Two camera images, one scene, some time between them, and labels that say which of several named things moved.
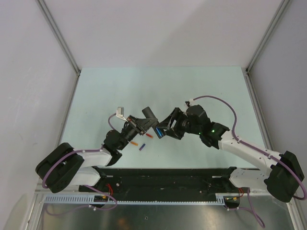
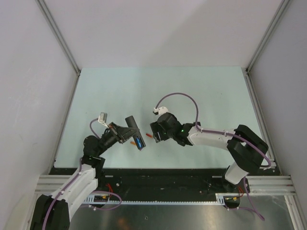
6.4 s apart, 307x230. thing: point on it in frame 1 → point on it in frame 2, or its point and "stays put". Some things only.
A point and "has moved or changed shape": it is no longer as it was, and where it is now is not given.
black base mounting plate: (163, 182) stays put
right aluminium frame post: (282, 6) stays put
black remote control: (148, 114) → (136, 136)
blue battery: (159, 132) has moved or changed shape
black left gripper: (142, 125) → (120, 130)
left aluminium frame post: (59, 36) stays put
